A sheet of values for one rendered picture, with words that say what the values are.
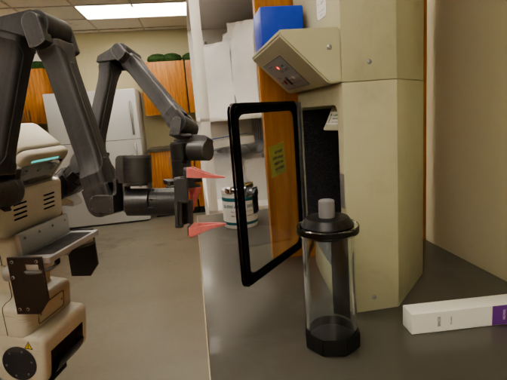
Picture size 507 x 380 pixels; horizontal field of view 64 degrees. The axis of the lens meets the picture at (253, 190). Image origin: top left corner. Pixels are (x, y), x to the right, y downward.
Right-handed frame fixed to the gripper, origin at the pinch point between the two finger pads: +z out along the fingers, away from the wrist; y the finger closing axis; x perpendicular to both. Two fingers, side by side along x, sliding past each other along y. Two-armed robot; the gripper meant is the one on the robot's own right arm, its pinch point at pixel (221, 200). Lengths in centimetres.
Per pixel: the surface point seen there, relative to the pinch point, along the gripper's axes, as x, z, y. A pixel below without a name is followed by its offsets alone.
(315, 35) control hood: -7.5, 18.6, 30.6
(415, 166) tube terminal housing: 8.5, 42.8, 6.2
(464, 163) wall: 28, 63, 6
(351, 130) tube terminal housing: -4.5, 25.8, 13.7
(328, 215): -14.3, 19.7, -1.3
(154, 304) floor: 213, -75, -100
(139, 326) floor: 183, -77, -104
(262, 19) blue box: 10.8, 9.0, 39.7
